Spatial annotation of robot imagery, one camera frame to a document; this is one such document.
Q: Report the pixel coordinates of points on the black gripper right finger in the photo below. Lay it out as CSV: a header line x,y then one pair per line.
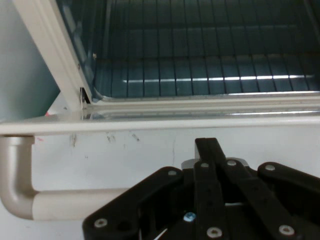
x,y
250,195

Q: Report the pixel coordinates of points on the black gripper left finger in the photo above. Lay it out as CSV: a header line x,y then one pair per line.
x,y
155,207

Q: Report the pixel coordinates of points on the cream toaster oven body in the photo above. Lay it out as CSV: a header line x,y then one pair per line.
x,y
60,50

